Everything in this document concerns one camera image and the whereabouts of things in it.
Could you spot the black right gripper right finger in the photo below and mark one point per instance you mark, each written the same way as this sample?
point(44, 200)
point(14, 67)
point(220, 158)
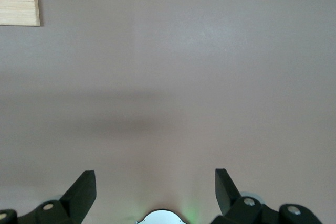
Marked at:
point(231, 203)

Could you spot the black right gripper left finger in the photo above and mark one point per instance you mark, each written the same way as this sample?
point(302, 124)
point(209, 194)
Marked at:
point(76, 203)

